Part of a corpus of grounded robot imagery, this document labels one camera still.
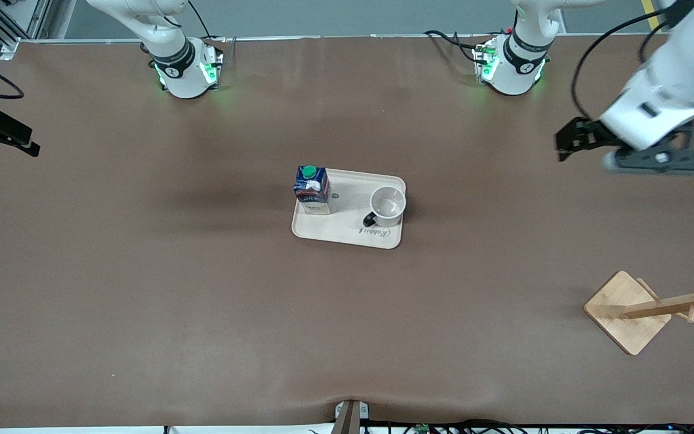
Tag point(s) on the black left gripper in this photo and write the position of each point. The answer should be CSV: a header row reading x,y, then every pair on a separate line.
x,y
595,132

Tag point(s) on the blue milk carton green cap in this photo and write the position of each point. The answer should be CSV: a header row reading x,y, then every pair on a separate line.
x,y
312,190

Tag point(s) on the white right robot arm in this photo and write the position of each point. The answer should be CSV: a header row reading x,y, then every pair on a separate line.
x,y
172,54

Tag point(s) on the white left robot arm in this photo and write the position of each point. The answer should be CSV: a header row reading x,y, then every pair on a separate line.
x,y
672,72

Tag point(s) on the wooden cup rack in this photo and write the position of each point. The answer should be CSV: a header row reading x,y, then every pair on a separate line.
x,y
630,310

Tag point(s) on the beige plastic tray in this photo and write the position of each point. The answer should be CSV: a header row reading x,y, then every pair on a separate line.
x,y
353,226

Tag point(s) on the aluminium frame profile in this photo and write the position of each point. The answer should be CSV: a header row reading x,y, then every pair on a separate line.
x,y
3,21

